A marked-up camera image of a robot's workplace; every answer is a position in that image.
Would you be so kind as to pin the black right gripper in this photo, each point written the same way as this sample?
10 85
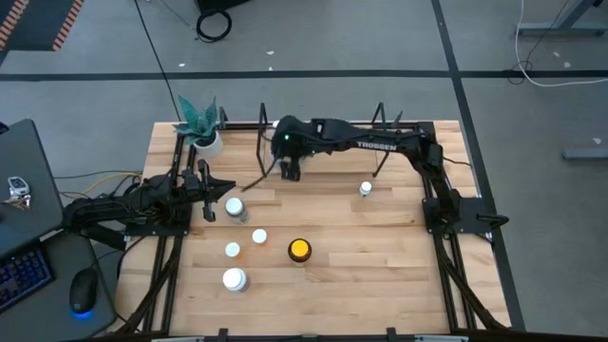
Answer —
292 142

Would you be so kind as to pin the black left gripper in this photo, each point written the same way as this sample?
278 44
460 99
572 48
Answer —
192 185

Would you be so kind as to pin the white-capped bottle green label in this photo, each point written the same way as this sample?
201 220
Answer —
234 206

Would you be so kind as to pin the orange pill bottle white cap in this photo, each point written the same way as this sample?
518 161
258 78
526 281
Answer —
232 249
259 236

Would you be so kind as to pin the small white medicine bottle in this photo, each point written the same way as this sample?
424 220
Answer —
365 186

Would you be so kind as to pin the dark bottle yellow cap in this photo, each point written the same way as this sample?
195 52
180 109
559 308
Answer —
299 248

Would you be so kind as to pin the large white medicine bottle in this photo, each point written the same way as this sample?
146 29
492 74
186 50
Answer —
234 279

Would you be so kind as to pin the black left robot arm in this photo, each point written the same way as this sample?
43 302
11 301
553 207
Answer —
119 206

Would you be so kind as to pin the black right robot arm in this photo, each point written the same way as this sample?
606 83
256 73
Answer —
380 140

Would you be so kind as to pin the green plant in white pot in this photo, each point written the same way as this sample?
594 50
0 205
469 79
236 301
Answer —
209 147

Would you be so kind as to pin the black mouse blue light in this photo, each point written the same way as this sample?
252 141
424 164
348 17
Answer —
83 290

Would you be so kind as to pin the black equipment case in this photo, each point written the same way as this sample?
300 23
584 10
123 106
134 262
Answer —
223 4

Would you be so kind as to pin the dark grey desk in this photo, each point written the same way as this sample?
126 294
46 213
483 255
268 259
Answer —
33 152

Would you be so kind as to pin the key fob with keys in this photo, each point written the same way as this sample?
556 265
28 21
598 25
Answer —
18 186

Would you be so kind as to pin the black keyboard blue backlight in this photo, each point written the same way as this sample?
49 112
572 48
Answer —
21 278

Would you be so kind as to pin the dark floor mat striped edge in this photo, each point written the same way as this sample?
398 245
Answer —
38 24

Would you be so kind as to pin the grey desk foot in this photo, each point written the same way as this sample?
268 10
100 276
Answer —
586 154
560 29

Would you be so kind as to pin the silver aluminium rail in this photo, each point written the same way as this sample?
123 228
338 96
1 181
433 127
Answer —
442 339
180 339

